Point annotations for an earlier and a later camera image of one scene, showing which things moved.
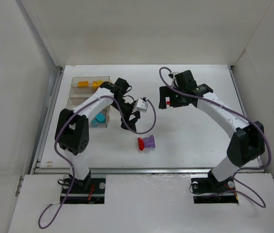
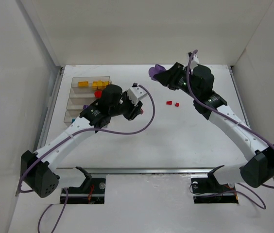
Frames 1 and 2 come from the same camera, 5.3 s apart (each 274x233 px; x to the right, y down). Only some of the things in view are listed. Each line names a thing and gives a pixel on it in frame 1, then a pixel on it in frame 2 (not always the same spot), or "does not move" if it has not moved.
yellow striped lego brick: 83,84 does not move
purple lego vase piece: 149,142 -> 153,71
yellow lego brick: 96,83 does not move
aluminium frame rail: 149,171 does not move
